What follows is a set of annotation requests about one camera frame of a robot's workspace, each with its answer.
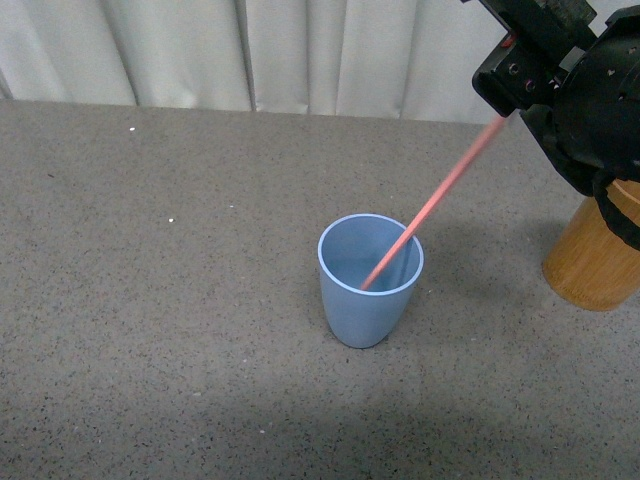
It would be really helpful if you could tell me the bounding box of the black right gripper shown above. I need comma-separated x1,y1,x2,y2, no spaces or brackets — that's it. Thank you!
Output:
472,0,639,249

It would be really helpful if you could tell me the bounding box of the pink chopstick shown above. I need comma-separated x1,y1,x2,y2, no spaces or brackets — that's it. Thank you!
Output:
360,115,506,290

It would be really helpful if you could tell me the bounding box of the blue cup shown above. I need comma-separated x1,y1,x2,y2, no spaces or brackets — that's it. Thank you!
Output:
317,213,425,349

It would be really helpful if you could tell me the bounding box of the bamboo chopstick holder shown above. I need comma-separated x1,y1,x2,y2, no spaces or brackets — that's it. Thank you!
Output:
542,197,639,311

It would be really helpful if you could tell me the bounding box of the grey curtain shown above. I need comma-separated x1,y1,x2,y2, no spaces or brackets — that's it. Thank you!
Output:
1,1,504,123

